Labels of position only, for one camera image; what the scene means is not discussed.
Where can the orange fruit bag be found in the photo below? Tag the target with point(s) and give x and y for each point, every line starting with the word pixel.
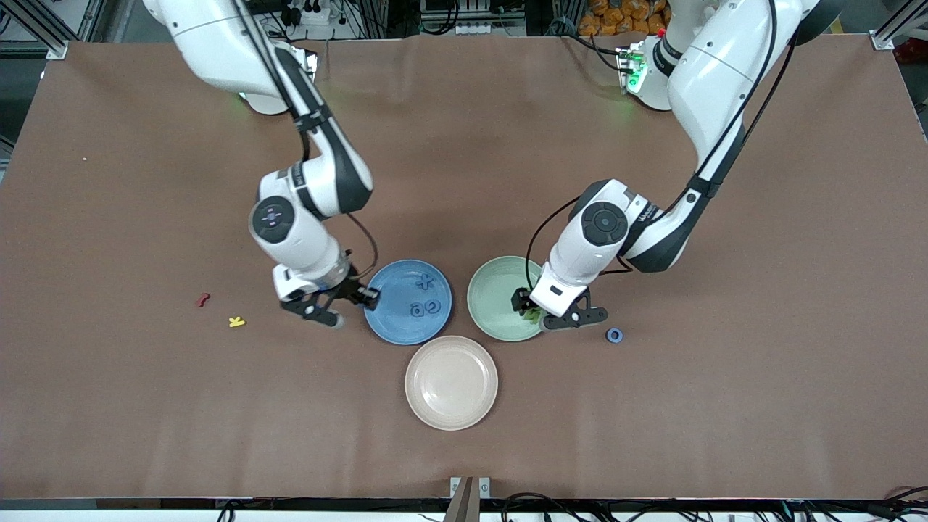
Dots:
pixel 616 18

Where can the blue lowercase letter g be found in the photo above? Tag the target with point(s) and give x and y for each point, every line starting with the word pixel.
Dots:
pixel 413 307

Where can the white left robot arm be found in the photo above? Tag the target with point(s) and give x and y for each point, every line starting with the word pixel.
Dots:
pixel 573 261

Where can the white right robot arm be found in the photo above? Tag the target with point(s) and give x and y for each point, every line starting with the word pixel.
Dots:
pixel 304 246

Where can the yellow letter k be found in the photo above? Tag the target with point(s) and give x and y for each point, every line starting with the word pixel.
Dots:
pixel 235 322

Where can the aluminium frame profile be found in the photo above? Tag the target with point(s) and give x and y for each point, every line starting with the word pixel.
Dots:
pixel 895 29
pixel 29 49

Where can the blue round plate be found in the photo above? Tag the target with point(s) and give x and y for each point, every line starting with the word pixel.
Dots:
pixel 406 326

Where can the black table edge rail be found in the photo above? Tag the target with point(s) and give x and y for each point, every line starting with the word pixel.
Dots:
pixel 326 502

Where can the beige round plate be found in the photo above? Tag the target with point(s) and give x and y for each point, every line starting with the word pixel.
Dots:
pixel 451 384

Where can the blue capital letter G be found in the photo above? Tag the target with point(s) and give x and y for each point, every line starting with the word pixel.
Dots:
pixel 427 306

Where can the blue letter x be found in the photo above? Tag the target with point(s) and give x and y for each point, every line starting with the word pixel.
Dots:
pixel 425 283

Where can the green round plate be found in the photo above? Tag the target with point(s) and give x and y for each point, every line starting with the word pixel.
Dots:
pixel 493 304

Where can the white power strip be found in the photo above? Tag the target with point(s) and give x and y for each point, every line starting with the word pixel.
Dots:
pixel 478 29
pixel 312 14

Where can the red object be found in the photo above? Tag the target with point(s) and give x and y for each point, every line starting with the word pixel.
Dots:
pixel 913 54

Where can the blue letter O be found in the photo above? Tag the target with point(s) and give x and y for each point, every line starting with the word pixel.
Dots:
pixel 609 336

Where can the grey metal bracket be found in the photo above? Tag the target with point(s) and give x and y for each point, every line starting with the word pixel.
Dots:
pixel 467 504

